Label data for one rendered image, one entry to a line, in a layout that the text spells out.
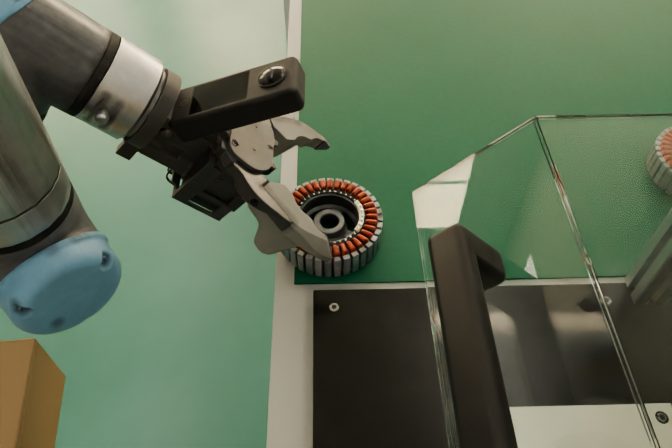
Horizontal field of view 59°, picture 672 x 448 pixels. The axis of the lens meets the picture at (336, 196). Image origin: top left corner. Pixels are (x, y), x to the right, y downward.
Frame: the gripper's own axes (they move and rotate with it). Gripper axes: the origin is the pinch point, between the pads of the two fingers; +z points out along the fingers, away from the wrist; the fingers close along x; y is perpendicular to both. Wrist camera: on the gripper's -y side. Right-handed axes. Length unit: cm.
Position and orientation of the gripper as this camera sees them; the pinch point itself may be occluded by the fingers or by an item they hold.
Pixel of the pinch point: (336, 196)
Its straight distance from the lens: 58.9
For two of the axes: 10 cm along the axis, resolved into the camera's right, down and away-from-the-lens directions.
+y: -6.8, 5.0, 5.4
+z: 7.3, 4.4, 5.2
